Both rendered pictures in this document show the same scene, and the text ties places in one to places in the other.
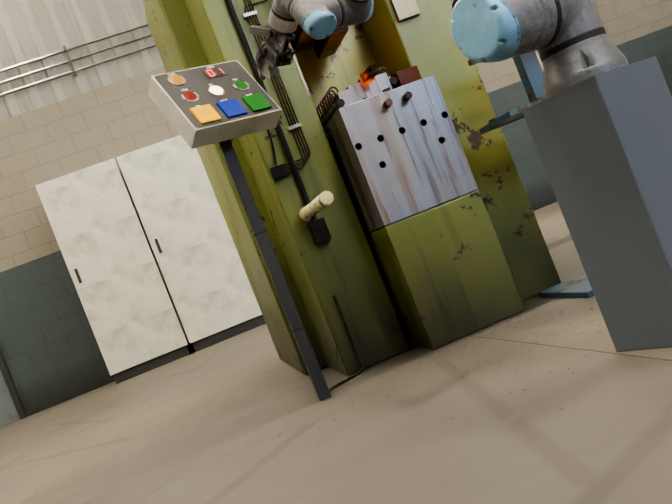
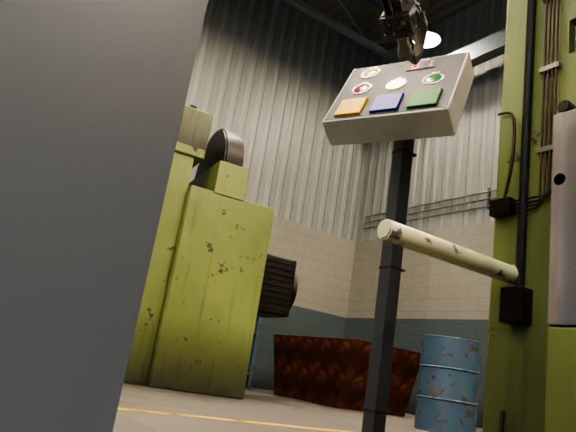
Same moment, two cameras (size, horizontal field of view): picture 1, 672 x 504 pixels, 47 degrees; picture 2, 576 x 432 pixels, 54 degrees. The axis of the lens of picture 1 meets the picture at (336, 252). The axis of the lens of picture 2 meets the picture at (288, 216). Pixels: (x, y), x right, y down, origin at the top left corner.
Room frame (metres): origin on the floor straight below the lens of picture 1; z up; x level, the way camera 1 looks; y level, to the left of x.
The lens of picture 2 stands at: (1.87, -1.02, 0.30)
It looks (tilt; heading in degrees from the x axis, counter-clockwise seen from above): 15 degrees up; 69
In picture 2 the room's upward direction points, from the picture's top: 9 degrees clockwise
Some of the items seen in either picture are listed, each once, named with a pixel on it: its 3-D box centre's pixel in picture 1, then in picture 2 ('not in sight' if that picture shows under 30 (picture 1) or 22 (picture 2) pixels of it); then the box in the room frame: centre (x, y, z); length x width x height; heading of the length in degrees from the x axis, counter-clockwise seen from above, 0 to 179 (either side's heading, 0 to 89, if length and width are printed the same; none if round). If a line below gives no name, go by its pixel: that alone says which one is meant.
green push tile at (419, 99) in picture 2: (256, 103); (424, 99); (2.60, 0.07, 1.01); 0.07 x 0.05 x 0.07; 126
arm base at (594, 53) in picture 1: (579, 63); not in sight; (1.77, -0.67, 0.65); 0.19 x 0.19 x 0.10
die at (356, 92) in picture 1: (352, 104); not in sight; (3.04, -0.27, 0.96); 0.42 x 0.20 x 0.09; 11
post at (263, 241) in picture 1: (267, 250); (387, 292); (2.65, 0.22, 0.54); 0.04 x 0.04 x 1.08; 11
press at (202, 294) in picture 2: not in sight; (204, 251); (3.30, 5.05, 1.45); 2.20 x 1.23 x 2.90; 11
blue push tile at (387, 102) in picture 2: (231, 109); (387, 104); (2.54, 0.15, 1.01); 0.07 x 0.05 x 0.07; 126
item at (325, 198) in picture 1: (315, 206); (453, 254); (2.68, 0.01, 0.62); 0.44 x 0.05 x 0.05; 11
